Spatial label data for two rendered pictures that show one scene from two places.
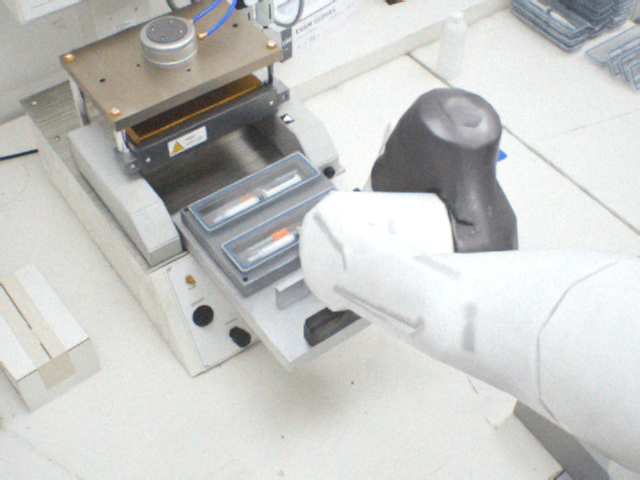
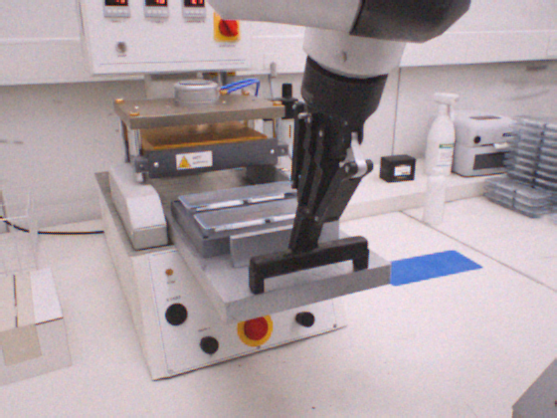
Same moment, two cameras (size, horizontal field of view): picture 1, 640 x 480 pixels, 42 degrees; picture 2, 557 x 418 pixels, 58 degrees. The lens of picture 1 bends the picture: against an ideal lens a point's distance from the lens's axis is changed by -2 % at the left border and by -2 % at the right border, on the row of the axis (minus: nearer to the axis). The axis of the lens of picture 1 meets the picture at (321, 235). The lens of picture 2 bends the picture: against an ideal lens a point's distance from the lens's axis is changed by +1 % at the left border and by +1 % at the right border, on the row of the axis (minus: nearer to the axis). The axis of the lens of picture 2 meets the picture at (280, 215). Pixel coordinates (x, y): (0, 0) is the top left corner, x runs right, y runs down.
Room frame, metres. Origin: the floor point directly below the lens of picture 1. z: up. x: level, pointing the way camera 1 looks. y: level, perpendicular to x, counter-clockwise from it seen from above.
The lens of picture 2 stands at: (0.11, -0.11, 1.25)
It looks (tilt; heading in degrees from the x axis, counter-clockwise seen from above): 21 degrees down; 12
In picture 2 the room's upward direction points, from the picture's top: straight up
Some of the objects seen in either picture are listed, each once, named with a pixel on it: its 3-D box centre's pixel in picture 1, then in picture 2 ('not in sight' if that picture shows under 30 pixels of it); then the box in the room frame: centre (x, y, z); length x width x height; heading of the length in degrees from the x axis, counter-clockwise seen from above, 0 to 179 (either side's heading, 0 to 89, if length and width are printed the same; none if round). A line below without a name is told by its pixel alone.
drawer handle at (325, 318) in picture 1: (356, 304); (310, 262); (0.63, -0.04, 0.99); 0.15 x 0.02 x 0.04; 127
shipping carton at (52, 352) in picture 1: (31, 335); (20, 322); (0.71, 0.44, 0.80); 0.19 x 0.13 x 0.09; 37
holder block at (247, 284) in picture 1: (273, 219); (252, 215); (0.78, 0.07, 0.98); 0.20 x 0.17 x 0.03; 127
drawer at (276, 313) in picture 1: (293, 246); (265, 234); (0.74, 0.04, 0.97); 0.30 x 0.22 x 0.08; 37
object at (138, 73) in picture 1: (173, 50); (203, 114); (1.03, 0.22, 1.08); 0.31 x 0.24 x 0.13; 127
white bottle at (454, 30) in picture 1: (452, 44); (435, 195); (1.41, -0.26, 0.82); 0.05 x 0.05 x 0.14
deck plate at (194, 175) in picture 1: (173, 133); (198, 193); (1.02, 0.24, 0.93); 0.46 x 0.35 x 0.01; 37
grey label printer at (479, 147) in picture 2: not in sight; (470, 140); (1.82, -0.40, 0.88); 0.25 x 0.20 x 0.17; 31
